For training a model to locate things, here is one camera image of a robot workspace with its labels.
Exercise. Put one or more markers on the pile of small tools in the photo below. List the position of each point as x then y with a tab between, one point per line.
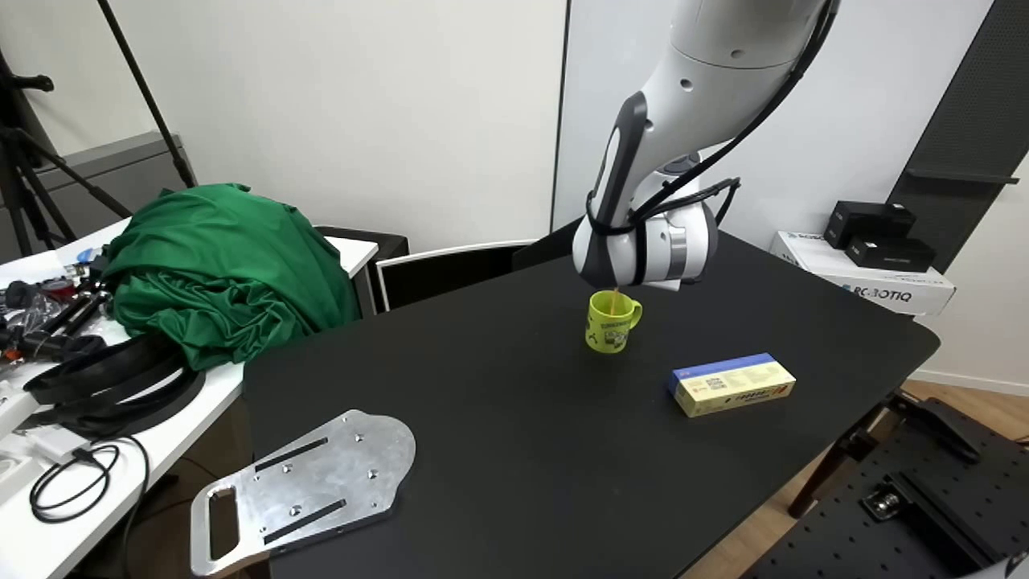
43	307

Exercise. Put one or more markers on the white and blue box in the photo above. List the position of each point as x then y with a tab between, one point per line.
734	385

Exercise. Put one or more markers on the black boxy device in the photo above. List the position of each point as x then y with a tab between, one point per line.
870	220

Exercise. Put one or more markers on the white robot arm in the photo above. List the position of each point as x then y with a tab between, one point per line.
720	76

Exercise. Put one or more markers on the yellow-green mug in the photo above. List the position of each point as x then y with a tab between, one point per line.
612	321

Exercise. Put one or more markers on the black vertical panel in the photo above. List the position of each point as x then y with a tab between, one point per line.
966	117

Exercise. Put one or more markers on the black slanted pole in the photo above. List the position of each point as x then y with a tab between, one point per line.
150	101

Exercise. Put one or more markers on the black tripod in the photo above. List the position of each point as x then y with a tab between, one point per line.
27	162

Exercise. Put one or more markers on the white side table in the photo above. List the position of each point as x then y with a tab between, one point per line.
43	536

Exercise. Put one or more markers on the green cloth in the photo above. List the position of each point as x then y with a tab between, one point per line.
228	268

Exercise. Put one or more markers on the black optical breadboard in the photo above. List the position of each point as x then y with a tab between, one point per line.
912	515

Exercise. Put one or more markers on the black flat case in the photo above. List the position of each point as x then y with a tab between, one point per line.
888	253

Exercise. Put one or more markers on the white cardboard box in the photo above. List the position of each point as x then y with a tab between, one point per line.
870	282

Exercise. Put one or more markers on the silver metal plate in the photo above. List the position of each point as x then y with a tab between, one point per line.
308	482

